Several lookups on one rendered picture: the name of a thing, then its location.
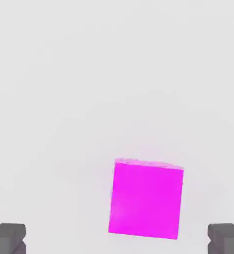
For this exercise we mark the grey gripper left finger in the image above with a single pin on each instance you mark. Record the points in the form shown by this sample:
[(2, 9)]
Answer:
[(7, 240)]

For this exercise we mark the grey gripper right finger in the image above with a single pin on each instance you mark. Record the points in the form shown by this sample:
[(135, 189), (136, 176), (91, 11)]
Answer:
[(226, 240)]

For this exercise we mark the small magenta cube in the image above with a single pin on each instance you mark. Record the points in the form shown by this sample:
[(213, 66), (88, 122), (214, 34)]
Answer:
[(145, 200)]

